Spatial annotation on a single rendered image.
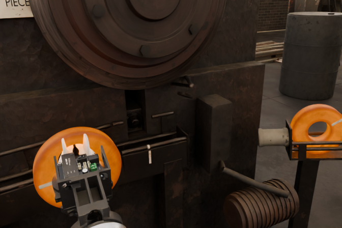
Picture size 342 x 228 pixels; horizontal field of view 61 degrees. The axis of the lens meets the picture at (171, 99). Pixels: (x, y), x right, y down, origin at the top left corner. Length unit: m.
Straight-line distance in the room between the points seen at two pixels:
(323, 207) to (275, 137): 0.96
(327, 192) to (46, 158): 1.70
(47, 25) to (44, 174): 0.30
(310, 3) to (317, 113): 4.00
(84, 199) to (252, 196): 0.62
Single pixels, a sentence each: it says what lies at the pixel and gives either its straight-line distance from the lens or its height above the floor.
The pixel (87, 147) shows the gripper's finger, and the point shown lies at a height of 0.87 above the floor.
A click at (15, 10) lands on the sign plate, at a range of 0.80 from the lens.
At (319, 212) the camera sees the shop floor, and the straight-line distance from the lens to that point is 1.83.
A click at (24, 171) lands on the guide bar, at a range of 0.85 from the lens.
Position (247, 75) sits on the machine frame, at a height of 0.84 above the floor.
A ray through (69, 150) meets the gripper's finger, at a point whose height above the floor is 0.85.
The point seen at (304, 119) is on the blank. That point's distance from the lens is 0.95.
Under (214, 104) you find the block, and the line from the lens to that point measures 0.86.
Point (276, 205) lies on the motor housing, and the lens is 0.97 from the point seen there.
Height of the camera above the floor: 1.11
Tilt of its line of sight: 20 degrees down
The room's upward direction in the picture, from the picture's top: 1 degrees counter-clockwise
